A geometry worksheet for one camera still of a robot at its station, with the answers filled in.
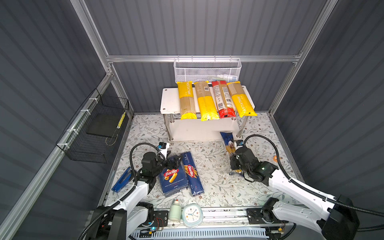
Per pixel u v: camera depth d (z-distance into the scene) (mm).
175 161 745
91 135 718
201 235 770
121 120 799
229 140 851
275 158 943
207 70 991
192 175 844
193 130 1016
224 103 738
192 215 722
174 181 791
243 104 744
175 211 693
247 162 598
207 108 731
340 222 389
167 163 753
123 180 883
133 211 578
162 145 724
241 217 753
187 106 732
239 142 719
